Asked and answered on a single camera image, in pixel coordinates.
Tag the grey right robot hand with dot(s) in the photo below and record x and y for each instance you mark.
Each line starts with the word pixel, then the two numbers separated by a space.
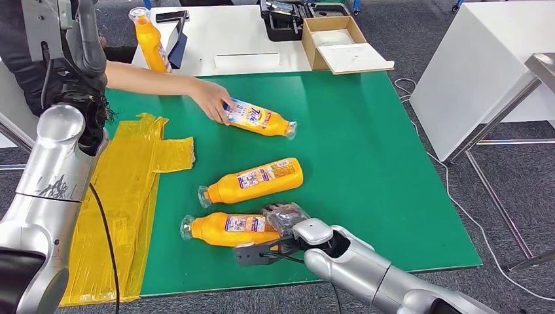
pixel 284 216

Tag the grey metal bench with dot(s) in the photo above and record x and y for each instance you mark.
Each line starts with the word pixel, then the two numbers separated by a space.
pixel 15 121

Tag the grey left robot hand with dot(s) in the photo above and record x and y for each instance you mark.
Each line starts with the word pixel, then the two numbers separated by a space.
pixel 91 43

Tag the yellow plastic sheet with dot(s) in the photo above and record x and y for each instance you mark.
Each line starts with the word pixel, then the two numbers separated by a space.
pixel 130 195

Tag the person's right hand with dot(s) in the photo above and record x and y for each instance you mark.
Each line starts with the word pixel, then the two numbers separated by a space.
pixel 212 99

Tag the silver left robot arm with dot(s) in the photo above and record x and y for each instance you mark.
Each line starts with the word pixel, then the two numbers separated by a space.
pixel 52 173

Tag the black tool case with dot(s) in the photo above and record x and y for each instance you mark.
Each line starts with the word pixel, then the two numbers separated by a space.
pixel 282 21

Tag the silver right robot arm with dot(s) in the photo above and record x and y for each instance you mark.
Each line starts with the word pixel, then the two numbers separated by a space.
pixel 355 268

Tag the steel frame table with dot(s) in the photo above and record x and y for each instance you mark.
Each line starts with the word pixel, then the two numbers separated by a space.
pixel 540 65

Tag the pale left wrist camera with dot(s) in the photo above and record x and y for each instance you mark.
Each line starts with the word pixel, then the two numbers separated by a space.
pixel 43 26

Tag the brown cardboard box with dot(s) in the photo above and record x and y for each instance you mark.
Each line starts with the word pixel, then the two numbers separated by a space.
pixel 308 47

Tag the person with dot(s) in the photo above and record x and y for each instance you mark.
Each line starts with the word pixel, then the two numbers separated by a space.
pixel 11 34

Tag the person's right forearm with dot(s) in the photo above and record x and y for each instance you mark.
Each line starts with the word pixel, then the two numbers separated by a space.
pixel 151 80

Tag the white foam lid board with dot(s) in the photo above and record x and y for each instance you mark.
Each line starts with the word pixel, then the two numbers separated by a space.
pixel 353 58

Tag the black phone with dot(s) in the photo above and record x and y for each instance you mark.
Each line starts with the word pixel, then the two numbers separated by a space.
pixel 171 16

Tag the white foam pad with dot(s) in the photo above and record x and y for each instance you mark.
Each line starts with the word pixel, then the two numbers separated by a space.
pixel 331 37

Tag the orange detergent bottle clear cap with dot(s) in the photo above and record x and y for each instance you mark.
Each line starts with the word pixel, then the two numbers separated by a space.
pixel 149 43
pixel 260 182
pixel 269 123
pixel 208 229

